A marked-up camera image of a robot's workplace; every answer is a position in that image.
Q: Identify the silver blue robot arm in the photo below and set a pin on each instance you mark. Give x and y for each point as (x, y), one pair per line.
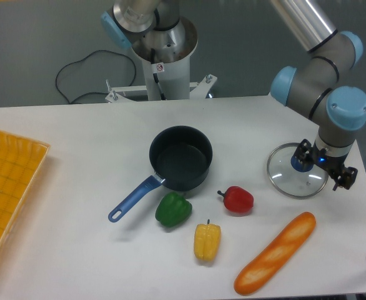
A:
(312, 91)

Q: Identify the green bell pepper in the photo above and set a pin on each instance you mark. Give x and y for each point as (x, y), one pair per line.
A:
(172, 210)

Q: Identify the glass pot lid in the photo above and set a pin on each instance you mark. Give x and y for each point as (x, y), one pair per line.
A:
(283, 174)

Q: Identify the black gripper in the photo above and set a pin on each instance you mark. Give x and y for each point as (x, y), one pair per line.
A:
(330, 159)

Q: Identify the yellow bell pepper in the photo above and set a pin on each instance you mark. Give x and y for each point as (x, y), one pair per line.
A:
(207, 241)

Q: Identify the long orange baguette bread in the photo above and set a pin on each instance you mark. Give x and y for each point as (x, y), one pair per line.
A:
(269, 262)

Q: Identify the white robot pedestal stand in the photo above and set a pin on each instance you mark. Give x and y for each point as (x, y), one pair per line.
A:
(165, 58)

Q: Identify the yellow woven basket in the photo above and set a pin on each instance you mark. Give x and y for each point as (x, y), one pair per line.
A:
(20, 161)

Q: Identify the red bell pepper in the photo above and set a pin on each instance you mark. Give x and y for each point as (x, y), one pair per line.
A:
(237, 200)

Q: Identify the dark saucepan with blue handle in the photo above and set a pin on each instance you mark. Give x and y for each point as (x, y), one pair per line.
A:
(180, 157)

